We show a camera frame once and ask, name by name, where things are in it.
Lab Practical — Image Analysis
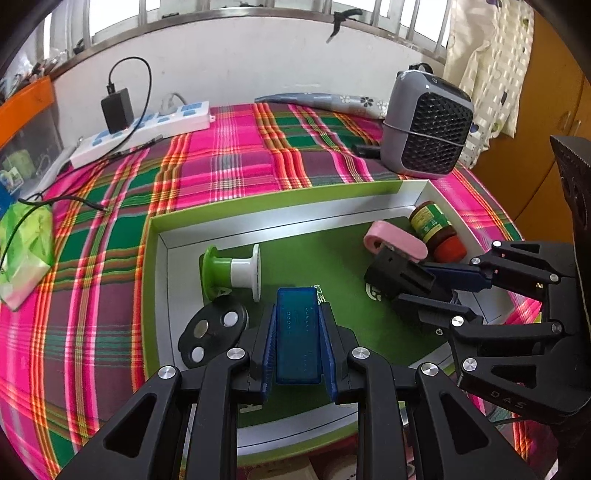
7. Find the patterned cream curtain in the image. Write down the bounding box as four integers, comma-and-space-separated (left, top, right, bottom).
445, 0, 537, 168

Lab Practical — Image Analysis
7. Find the black round magnet disc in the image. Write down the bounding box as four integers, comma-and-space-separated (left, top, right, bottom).
178, 298, 250, 370

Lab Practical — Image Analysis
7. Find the green white cardboard box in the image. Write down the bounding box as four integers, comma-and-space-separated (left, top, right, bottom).
141, 179, 546, 462

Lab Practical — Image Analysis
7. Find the brown bottle orange cap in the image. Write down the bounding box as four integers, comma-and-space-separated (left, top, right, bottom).
409, 200, 467, 264

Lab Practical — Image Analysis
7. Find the orange lidded storage bin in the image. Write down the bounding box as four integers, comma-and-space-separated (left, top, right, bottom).
0, 75, 65, 185

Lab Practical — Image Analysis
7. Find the black power adapter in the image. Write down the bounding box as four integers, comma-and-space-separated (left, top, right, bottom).
101, 88, 136, 135

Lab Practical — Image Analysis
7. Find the pink green plaid tablecloth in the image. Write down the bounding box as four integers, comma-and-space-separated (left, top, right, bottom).
0, 102, 546, 480

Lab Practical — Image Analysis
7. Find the blue usb device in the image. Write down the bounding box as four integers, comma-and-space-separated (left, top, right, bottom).
274, 287, 324, 385

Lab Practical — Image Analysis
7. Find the wooden cabinet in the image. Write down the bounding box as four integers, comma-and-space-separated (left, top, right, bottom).
471, 23, 591, 241

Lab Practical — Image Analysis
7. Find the thin black cable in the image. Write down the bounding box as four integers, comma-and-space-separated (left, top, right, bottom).
0, 194, 112, 278

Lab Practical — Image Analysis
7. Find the grey floral fabric case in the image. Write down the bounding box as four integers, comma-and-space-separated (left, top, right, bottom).
254, 90, 389, 121

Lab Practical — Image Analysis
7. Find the black adapter cable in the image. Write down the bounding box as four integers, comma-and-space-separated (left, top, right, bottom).
106, 56, 153, 139

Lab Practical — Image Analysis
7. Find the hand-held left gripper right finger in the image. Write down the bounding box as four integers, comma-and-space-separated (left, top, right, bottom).
318, 305, 539, 480

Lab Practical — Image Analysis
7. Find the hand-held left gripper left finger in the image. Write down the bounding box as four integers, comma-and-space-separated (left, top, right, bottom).
55, 302, 280, 480

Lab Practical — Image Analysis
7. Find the green white spool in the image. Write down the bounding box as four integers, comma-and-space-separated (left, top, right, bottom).
199, 244, 262, 304

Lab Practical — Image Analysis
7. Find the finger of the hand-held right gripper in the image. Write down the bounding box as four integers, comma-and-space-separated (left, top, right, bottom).
422, 240, 580, 298
392, 292, 568, 345

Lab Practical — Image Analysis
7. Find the pink clip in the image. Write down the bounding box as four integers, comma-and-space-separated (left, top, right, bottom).
363, 220, 430, 264

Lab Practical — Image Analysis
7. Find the metal window grille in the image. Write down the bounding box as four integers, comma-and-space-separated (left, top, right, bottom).
46, 0, 451, 70

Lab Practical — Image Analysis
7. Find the white blue power strip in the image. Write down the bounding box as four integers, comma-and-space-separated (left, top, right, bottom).
69, 100, 217, 169

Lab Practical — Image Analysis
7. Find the green tissue packet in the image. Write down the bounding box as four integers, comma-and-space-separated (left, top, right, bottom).
0, 205, 55, 310

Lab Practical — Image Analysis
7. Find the black window hook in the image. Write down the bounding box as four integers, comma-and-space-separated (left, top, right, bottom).
325, 7, 363, 45

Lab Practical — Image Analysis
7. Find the grey space heater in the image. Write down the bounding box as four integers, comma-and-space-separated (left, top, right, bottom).
380, 65, 476, 179

